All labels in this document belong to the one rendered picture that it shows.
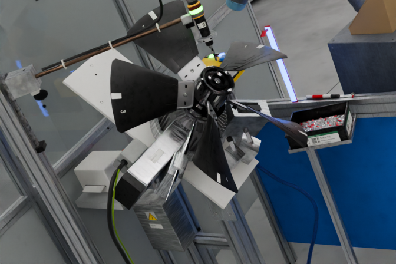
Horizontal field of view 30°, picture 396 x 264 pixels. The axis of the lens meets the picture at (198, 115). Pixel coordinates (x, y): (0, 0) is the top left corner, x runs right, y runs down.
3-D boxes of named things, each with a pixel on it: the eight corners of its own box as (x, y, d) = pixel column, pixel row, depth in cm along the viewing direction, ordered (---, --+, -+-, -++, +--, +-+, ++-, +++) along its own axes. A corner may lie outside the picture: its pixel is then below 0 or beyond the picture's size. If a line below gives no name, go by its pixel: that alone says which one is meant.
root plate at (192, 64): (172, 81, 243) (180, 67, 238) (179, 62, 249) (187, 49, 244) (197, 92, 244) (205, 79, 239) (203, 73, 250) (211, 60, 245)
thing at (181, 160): (181, 175, 229) (170, 169, 228) (186, 161, 233) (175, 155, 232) (184, 170, 227) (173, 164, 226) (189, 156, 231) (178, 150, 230)
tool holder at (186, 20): (192, 48, 239) (181, 20, 235) (191, 40, 245) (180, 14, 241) (218, 38, 238) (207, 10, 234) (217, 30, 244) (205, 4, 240)
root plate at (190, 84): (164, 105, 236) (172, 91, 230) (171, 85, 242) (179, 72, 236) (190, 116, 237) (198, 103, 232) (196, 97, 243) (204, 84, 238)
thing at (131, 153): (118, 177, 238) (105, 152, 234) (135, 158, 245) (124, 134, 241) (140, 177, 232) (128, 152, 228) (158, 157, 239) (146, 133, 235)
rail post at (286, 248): (286, 263, 341) (227, 123, 309) (290, 257, 344) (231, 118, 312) (293, 264, 339) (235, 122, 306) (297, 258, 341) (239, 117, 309)
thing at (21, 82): (12, 102, 244) (-1, 80, 241) (15, 93, 251) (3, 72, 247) (40, 91, 243) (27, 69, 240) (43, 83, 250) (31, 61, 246)
